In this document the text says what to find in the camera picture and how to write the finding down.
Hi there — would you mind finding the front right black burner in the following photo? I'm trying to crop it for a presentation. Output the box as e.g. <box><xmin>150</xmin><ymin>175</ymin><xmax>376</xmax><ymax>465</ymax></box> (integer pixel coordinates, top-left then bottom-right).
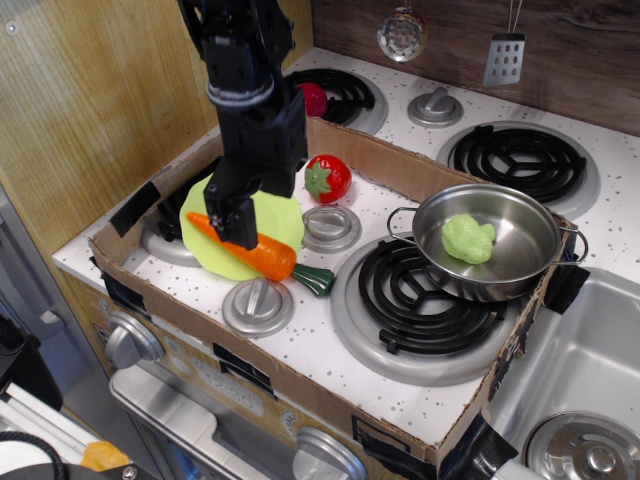
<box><xmin>330</xmin><ymin>237</ymin><xmax>522</xmax><ymax>387</ymax></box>

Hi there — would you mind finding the silver sink drain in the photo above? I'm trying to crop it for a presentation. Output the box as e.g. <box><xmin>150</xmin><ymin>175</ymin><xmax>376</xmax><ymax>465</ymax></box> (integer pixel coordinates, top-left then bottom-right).
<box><xmin>523</xmin><ymin>412</ymin><xmax>639</xmax><ymax>479</ymax></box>

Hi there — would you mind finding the green toy lettuce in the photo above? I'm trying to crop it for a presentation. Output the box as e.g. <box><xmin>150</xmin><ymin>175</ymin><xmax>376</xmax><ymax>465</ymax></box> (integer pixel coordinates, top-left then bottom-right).
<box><xmin>442</xmin><ymin>214</ymin><xmax>497</xmax><ymax>265</ymax></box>

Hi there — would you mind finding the silver oven dial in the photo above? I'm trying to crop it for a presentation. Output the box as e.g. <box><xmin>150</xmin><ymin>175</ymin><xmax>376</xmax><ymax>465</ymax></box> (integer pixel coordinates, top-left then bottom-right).
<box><xmin>292</xmin><ymin>427</ymin><xmax>368</xmax><ymax>480</ymax></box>
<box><xmin>105</xmin><ymin>311</ymin><xmax>164</xmax><ymax>369</ymax></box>

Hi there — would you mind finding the black cable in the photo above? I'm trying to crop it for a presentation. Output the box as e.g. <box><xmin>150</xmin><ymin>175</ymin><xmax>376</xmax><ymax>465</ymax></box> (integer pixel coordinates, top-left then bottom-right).
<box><xmin>0</xmin><ymin>430</ymin><xmax>69</xmax><ymax>480</ymax></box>

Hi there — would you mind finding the stainless steel pan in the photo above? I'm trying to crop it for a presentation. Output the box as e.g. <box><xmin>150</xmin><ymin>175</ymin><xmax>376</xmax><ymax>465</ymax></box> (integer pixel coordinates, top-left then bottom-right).
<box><xmin>389</xmin><ymin>184</ymin><xmax>589</xmax><ymax>302</ymax></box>

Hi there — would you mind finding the silver back stove knob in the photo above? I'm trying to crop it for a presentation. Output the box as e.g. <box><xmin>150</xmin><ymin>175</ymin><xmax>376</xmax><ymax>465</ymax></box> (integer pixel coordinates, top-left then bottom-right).
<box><xmin>407</xmin><ymin>87</ymin><xmax>464</xmax><ymax>128</ymax></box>

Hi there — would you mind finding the right silver oven dial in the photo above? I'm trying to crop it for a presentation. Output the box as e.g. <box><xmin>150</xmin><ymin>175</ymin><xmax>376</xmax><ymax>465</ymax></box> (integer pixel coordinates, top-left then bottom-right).
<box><xmin>292</xmin><ymin>427</ymin><xmax>368</xmax><ymax>480</ymax></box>

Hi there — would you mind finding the orange toy carrot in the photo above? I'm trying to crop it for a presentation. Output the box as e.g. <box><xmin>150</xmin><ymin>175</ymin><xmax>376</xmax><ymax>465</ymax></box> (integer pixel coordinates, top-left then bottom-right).
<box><xmin>186</xmin><ymin>212</ymin><xmax>335</xmax><ymax>298</ymax></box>

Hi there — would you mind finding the silver stove knob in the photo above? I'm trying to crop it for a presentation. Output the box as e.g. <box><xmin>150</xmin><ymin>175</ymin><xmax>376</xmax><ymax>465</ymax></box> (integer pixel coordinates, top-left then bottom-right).
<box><xmin>407</xmin><ymin>87</ymin><xmax>464</xmax><ymax>128</ymax></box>
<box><xmin>222</xmin><ymin>278</ymin><xmax>294</xmax><ymax>339</ymax></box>
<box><xmin>302</xmin><ymin>205</ymin><xmax>362</xmax><ymax>254</ymax></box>

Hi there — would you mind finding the hanging metal strainer ladle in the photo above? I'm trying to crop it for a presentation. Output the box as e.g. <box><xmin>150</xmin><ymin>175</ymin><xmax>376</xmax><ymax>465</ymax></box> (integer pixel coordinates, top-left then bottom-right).
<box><xmin>377</xmin><ymin>1</ymin><xmax>428</xmax><ymax>63</ymax></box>

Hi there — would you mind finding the oven clock display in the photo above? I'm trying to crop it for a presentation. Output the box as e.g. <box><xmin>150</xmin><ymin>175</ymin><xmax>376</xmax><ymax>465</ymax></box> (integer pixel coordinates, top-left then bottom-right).
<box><xmin>190</xmin><ymin>357</ymin><xmax>264</xmax><ymax>417</ymax></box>

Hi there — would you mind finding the back left black burner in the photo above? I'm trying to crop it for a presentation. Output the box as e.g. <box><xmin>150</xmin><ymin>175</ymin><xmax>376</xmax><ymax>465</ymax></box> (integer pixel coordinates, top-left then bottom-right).
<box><xmin>285</xmin><ymin>68</ymin><xmax>388</xmax><ymax>135</ymax></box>

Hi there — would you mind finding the orange object bottom left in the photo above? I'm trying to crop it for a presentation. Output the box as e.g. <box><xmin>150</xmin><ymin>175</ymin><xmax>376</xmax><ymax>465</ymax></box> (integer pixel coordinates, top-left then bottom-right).
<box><xmin>80</xmin><ymin>440</ymin><xmax>131</xmax><ymax>472</ymax></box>

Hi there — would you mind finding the light green plastic plate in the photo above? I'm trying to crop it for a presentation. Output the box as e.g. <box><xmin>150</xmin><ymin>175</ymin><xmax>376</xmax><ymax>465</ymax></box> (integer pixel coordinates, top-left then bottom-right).
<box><xmin>180</xmin><ymin>177</ymin><xmax>305</xmax><ymax>281</ymax></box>

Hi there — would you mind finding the silver sink basin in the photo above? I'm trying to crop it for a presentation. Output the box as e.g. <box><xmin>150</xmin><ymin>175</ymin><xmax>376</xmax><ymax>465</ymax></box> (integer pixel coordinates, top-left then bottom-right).
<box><xmin>488</xmin><ymin>269</ymin><xmax>639</xmax><ymax>479</ymax></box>

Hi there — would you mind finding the red yellow toy fruit half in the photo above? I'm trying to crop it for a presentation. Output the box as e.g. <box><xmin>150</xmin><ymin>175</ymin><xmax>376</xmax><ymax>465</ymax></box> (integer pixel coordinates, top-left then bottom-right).
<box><xmin>298</xmin><ymin>82</ymin><xmax>328</xmax><ymax>118</ymax></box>

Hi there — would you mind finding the black device left edge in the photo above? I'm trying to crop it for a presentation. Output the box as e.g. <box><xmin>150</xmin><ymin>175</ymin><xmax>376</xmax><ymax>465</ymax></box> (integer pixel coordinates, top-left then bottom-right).
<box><xmin>1</xmin><ymin>315</ymin><xmax>63</xmax><ymax>411</ymax></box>

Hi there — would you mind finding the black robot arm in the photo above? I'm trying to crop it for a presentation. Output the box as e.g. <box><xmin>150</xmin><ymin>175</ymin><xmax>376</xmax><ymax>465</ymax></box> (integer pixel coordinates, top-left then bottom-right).
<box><xmin>179</xmin><ymin>1</ymin><xmax>308</xmax><ymax>249</ymax></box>

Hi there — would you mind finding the black burner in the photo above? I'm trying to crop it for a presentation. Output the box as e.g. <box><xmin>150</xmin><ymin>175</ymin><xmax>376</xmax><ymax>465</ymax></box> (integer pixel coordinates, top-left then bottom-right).
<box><xmin>330</xmin><ymin>237</ymin><xmax>522</xmax><ymax>387</ymax></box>
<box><xmin>285</xmin><ymin>68</ymin><xmax>388</xmax><ymax>135</ymax></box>
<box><xmin>436</xmin><ymin>121</ymin><xmax>601</xmax><ymax>220</ymax></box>
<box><xmin>141</xmin><ymin>162</ymin><xmax>214</xmax><ymax>268</ymax></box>

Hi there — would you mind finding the back right black burner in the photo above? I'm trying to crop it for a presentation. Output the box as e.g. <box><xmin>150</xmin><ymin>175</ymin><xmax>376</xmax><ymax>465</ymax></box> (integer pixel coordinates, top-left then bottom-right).
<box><xmin>436</xmin><ymin>121</ymin><xmax>601</xmax><ymax>220</ymax></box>

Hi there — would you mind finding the hanging metal spatula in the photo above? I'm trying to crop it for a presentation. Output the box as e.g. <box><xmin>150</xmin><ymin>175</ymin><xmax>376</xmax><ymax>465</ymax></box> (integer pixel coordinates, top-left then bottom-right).
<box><xmin>483</xmin><ymin>1</ymin><xmax>526</xmax><ymax>88</ymax></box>

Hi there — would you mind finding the silver middle stove knob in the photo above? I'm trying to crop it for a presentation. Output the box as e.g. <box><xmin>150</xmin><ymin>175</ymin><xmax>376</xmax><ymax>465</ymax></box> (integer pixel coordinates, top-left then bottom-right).
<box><xmin>302</xmin><ymin>205</ymin><xmax>362</xmax><ymax>254</ymax></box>

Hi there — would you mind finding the silver front stove knob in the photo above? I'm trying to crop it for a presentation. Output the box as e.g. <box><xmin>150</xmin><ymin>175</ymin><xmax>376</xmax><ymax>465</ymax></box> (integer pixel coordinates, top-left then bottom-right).
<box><xmin>222</xmin><ymin>278</ymin><xmax>294</xmax><ymax>339</ymax></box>

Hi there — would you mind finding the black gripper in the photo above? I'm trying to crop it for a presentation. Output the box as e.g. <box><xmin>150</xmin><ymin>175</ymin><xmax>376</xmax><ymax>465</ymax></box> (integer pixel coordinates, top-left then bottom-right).
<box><xmin>205</xmin><ymin>82</ymin><xmax>308</xmax><ymax>250</ymax></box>

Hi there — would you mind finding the left silver oven dial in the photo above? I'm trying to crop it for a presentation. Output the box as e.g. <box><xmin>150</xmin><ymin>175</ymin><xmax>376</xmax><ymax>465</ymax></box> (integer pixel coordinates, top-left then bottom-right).
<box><xmin>105</xmin><ymin>311</ymin><xmax>164</xmax><ymax>369</ymax></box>

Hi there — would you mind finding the front left black burner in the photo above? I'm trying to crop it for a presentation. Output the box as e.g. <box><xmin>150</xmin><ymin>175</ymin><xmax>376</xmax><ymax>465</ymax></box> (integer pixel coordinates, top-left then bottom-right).
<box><xmin>141</xmin><ymin>162</ymin><xmax>214</xmax><ymax>268</ymax></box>

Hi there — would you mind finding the red toy strawberry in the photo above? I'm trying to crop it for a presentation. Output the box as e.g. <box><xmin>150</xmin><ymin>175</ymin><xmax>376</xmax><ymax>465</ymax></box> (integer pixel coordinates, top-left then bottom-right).
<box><xmin>305</xmin><ymin>154</ymin><xmax>352</xmax><ymax>204</ymax></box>

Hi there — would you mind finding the brown cardboard fence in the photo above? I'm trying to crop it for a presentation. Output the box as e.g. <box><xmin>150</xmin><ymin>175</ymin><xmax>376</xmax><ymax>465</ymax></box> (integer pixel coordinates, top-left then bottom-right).
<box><xmin>89</xmin><ymin>130</ymin><xmax>563</xmax><ymax>465</ymax></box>

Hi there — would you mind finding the silver oven door handle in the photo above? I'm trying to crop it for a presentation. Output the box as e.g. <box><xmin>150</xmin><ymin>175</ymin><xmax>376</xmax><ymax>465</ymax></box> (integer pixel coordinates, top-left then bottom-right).
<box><xmin>110</xmin><ymin>366</ymin><xmax>321</xmax><ymax>479</ymax></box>

